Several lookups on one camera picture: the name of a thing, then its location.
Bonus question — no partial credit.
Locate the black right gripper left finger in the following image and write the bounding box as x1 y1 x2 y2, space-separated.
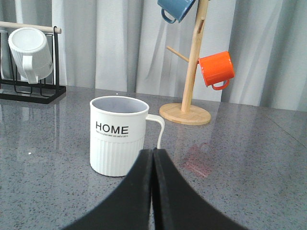
65 149 153 230

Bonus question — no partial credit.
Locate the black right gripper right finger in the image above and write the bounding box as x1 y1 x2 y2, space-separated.
153 149 246 230

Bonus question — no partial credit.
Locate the white HOME mug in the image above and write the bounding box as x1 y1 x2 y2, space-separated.
90 95 165 177

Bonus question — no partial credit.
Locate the wooden mug tree stand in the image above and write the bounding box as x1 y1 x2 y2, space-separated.
159 0 211 126

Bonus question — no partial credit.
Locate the orange enamel mug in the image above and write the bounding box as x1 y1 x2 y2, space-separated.
199 51 235 91

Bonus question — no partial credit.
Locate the grey curtain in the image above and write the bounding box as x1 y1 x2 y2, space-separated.
0 0 307 111

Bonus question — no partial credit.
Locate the white ribbed hanging mug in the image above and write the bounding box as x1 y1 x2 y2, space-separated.
8 27 53 84

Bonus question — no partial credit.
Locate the blue enamel mug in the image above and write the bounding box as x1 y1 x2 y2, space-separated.
157 0 195 23

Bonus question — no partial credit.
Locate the black wire mug rack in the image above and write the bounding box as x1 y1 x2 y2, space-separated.
0 22 66 104

